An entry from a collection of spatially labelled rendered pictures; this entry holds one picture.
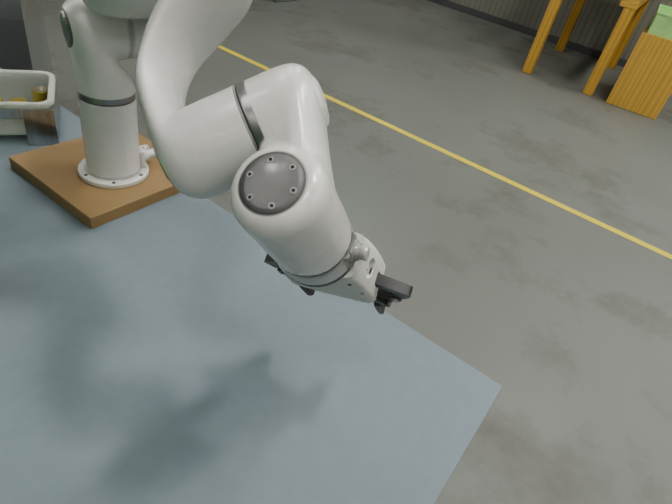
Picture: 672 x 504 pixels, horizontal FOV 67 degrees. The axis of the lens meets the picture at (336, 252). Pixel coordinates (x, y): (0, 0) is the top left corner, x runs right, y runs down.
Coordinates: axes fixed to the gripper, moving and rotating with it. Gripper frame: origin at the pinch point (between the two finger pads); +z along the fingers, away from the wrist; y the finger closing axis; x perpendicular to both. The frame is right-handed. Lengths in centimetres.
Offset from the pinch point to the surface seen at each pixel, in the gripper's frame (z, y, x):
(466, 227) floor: 183, -3, -86
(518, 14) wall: 472, 12, -503
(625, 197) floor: 255, -88, -156
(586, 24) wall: 461, -68, -485
